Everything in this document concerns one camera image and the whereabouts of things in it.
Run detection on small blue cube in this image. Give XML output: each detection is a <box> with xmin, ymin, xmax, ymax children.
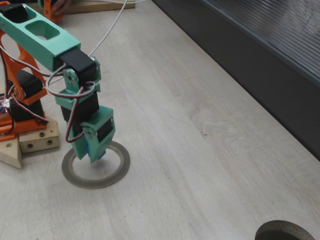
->
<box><xmin>85</xmin><ymin>143</ymin><xmax>108</xmax><ymax>161</ymax></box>

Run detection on orange leader arm handle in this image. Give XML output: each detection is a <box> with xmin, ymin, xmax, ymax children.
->
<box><xmin>37</xmin><ymin>0</ymin><xmax>65</xmax><ymax>23</ymax></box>

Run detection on person's hand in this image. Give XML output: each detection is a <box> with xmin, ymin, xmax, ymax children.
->
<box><xmin>51</xmin><ymin>0</ymin><xmax>73</xmax><ymax>16</ymax></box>

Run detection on wooden base block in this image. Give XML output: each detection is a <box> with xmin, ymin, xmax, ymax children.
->
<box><xmin>18</xmin><ymin>118</ymin><xmax>61</xmax><ymax>154</ymax></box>

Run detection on wooden plank with holes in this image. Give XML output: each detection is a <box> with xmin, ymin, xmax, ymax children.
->
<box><xmin>0</xmin><ymin>136</ymin><xmax>23</xmax><ymax>169</ymax></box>

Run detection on red controller board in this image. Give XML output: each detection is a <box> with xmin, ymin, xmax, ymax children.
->
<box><xmin>0</xmin><ymin>92</ymin><xmax>10</xmax><ymax>118</ymax></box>

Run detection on grey ring of tape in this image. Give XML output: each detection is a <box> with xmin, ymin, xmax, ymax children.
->
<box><xmin>61</xmin><ymin>140</ymin><xmax>131</xmax><ymax>190</ymax></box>

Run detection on white USB cable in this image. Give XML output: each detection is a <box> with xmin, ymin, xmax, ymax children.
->
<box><xmin>46</xmin><ymin>0</ymin><xmax>146</xmax><ymax>85</ymax></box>

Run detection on frosted partition with grey frame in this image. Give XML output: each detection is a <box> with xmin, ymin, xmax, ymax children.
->
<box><xmin>152</xmin><ymin>0</ymin><xmax>320</xmax><ymax>162</ymax></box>

